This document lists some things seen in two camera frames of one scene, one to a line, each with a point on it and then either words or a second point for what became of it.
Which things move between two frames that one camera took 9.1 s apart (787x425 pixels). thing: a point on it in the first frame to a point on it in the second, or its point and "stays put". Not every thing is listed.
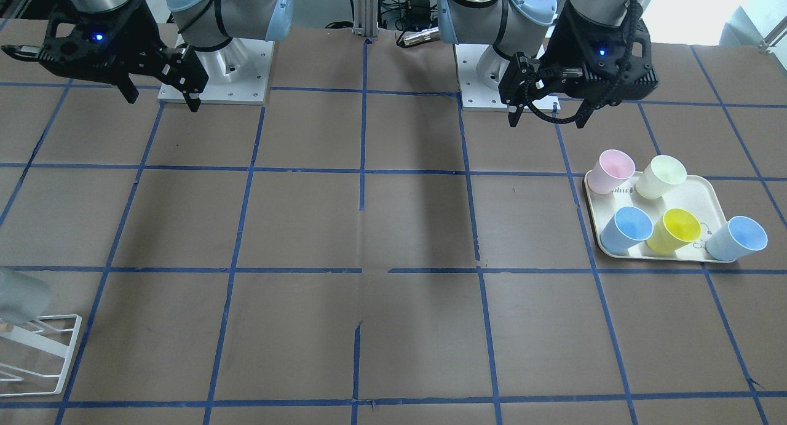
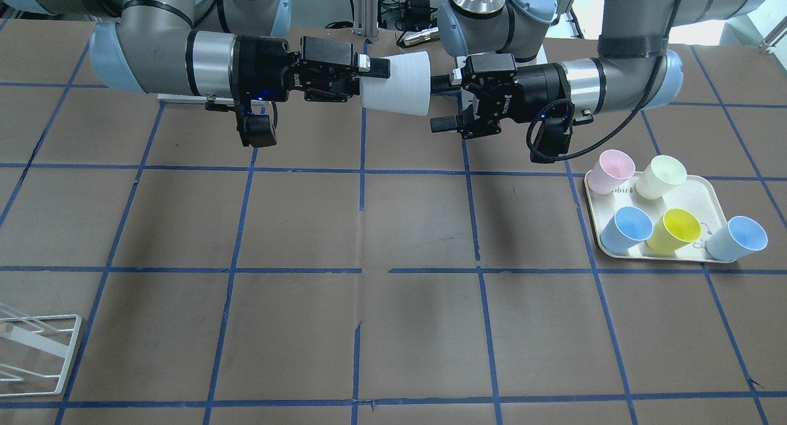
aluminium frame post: [366, 9] stays put
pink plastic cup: [613, 167] stays put
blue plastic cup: [628, 225] stays put
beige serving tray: [676, 224] stays put
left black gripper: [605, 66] to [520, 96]
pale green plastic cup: [663, 171] stays put
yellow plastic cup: [676, 227] stays put
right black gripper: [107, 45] to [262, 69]
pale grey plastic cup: [23, 299] to [406, 90]
